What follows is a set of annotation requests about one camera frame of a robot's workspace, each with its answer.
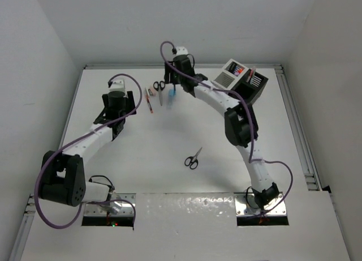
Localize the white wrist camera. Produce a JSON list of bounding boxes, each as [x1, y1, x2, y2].
[[172, 46, 189, 56], [109, 78, 126, 93]]

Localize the black slatted container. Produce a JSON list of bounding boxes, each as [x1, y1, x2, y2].
[[234, 69, 269, 105]]

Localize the blue handled scissors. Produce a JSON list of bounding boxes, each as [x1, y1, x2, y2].
[[153, 81, 166, 106]]

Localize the metal base plate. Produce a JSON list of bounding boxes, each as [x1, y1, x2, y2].
[[83, 192, 136, 219], [234, 192, 287, 217]]

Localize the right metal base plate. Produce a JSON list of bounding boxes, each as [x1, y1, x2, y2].
[[234, 192, 287, 217]]

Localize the white pink eraser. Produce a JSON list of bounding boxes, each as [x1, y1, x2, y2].
[[148, 87, 156, 97]]

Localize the red pen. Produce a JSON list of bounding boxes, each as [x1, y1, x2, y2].
[[247, 66, 256, 83]]

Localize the purple cable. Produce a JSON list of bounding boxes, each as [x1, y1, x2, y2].
[[33, 73, 143, 229], [160, 41, 294, 216]]

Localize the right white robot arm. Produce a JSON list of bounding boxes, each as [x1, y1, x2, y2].
[[165, 55, 279, 209]]

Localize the black handled scissors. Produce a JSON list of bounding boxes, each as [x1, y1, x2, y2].
[[184, 147, 202, 170]]

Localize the white slatted container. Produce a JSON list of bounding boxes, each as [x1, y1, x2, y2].
[[212, 59, 250, 90]]

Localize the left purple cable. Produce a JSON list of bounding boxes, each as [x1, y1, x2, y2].
[[33, 73, 143, 229]]

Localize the thin red pencil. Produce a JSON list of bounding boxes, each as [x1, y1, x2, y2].
[[145, 88, 153, 114]]

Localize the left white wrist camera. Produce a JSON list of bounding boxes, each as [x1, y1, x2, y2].
[[109, 78, 126, 93]]

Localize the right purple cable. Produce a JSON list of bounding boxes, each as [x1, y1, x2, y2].
[[160, 41, 294, 216]]

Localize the black base cable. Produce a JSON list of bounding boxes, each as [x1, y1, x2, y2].
[[89, 174, 115, 194]]

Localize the light blue highlighter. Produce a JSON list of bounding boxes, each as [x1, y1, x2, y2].
[[167, 85, 176, 109]]

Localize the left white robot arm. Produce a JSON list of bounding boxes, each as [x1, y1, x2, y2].
[[37, 91, 136, 207]]

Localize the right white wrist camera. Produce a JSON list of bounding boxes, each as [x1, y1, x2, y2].
[[172, 46, 189, 56]]

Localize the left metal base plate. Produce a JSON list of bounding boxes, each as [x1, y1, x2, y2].
[[83, 192, 136, 219]]

